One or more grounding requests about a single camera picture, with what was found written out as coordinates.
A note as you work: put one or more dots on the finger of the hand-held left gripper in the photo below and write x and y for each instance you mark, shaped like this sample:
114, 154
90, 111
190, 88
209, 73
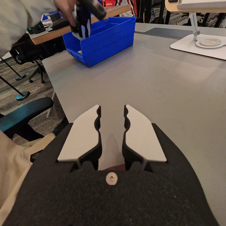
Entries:
87, 26
77, 36

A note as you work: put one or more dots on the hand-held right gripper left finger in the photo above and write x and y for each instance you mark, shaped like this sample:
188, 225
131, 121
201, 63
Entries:
81, 139

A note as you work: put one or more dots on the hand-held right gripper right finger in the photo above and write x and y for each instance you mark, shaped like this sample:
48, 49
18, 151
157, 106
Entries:
143, 139

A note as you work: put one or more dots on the blue plastic bin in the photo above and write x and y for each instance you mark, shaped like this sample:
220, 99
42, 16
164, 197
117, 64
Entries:
109, 44

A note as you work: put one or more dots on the person's left hand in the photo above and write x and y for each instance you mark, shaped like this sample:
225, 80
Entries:
67, 12

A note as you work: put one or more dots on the long wooden table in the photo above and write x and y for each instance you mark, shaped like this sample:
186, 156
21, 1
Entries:
114, 10

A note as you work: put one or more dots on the black elongated device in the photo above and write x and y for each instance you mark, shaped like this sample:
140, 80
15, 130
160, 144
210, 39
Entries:
58, 24

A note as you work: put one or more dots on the white paper label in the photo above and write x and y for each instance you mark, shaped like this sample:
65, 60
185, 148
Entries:
56, 107

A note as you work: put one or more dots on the small black screen device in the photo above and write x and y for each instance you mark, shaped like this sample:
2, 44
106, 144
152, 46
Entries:
37, 27

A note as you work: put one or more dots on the black sign stand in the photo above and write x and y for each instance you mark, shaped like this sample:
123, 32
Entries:
23, 95
20, 77

